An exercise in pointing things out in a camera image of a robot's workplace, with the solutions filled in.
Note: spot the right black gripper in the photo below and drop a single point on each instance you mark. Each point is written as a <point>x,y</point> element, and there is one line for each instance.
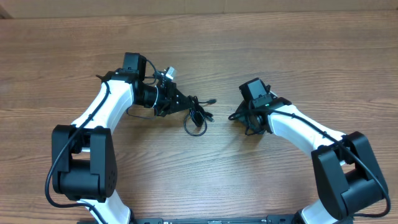
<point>240,114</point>

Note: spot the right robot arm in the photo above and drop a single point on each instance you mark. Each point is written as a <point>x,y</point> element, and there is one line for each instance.
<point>348,177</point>

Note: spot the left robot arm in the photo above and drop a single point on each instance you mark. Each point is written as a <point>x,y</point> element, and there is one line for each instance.
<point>84,172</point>

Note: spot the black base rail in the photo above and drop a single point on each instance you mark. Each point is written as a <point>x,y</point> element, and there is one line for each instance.
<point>214,221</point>

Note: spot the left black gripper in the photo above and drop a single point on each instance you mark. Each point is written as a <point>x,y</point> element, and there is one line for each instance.
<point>170,104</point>

